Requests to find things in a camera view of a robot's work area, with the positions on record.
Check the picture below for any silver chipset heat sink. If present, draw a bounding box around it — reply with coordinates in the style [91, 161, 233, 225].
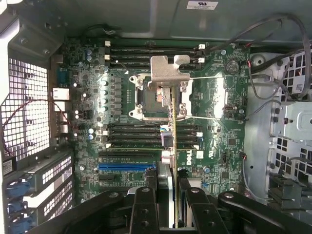
[189, 177, 204, 190]

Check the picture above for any blue expansion slot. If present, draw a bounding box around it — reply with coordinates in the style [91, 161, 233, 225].
[98, 162, 157, 172]

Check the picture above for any green motherboard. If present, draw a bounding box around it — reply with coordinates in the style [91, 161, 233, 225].
[50, 39, 252, 196]

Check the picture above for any CPU socket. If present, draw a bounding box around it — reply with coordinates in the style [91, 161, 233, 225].
[128, 74, 194, 120]

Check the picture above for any metal socket cover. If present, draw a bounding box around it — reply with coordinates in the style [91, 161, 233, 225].
[189, 75, 229, 122]

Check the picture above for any metal disk bay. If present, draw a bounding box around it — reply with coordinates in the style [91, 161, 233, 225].
[243, 48, 312, 220]

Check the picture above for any round coin battery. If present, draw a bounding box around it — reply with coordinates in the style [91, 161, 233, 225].
[225, 60, 239, 75]

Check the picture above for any thin metal locking lever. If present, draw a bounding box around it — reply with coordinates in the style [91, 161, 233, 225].
[115, 59, 131, 78]

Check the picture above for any black open PC case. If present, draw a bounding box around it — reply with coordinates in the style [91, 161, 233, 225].
[0, 0, 312, 234]

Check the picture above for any red black twisted wire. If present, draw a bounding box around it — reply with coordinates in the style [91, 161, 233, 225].
[0, 98, 74, 156]

